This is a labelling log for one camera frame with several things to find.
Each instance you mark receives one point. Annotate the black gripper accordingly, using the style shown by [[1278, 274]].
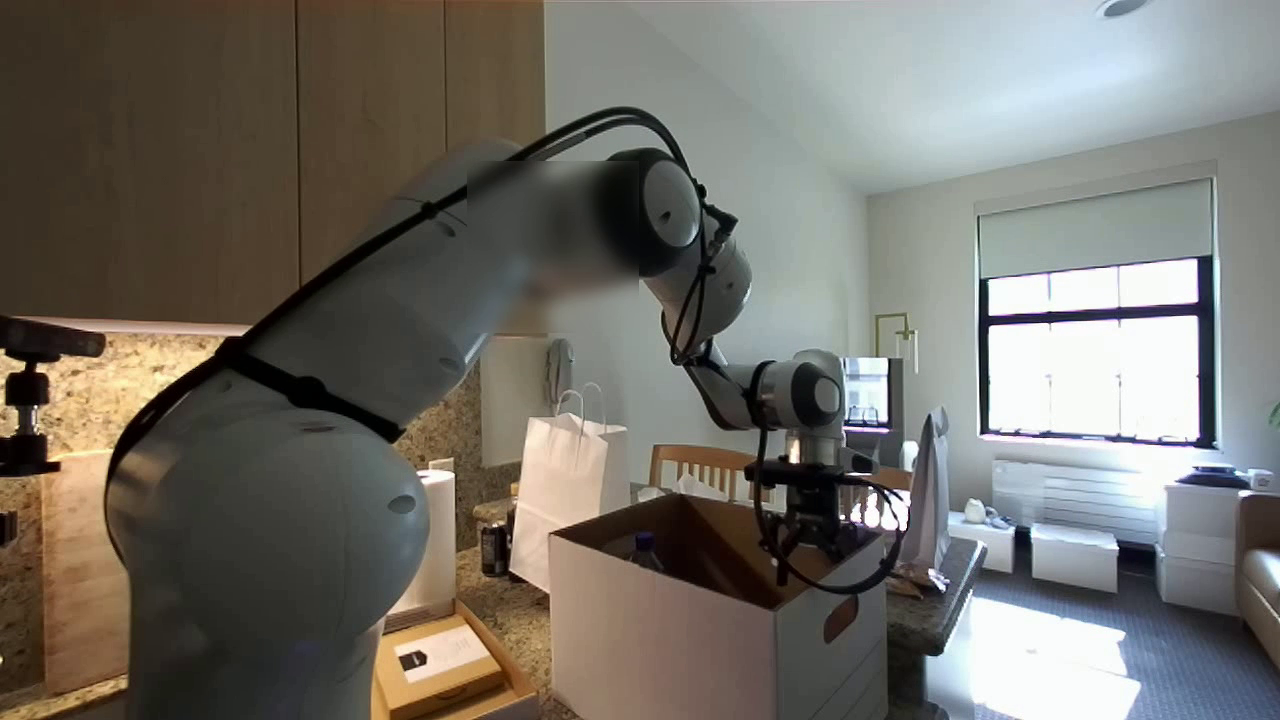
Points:
[[818, 513]]

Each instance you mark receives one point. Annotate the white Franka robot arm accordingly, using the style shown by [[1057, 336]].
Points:
[[266, 532]]

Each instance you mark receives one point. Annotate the small white storage box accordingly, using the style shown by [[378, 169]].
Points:
[[987, 547]]

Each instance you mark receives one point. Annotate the white cardboard box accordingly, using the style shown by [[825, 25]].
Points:
[[666, 640]]

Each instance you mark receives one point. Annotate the wide white storage box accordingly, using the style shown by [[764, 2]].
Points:
[[1074, 557]]

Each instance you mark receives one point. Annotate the brown box with white label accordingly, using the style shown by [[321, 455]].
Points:
[[441, 660]]

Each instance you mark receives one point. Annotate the dark dining table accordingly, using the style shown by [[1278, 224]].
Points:
[[943, 602]]

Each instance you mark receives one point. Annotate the flat screen television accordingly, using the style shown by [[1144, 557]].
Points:
[[865, 388]]

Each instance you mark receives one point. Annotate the white paper bag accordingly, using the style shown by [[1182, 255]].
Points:
[[562, 495]]

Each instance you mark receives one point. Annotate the white radiator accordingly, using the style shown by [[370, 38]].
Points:
[[1082, 500]]

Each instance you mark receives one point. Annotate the dark jar with cork lid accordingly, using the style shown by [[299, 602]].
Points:
[[498, 551]]

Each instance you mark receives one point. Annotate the black framed window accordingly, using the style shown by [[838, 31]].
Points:
[[1102, 361]]

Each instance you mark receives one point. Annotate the white paper towel roll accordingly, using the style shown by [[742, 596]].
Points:
[[435, 547]]

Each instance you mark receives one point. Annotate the white drawer chest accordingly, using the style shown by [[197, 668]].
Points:
[[1201, 547]]

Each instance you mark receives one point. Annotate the black flat item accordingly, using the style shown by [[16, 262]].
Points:
[[1216, 479]]

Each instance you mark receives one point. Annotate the half open roller blind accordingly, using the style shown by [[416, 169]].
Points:
[[1102, 224]]

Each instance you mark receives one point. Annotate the beige sofa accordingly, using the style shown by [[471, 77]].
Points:
[[1261, 584]]

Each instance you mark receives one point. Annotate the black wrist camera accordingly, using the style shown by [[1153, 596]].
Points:
[[775, 472]]

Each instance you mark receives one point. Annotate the wooden wall cabinet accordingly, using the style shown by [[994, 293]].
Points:
[[201, 162]]

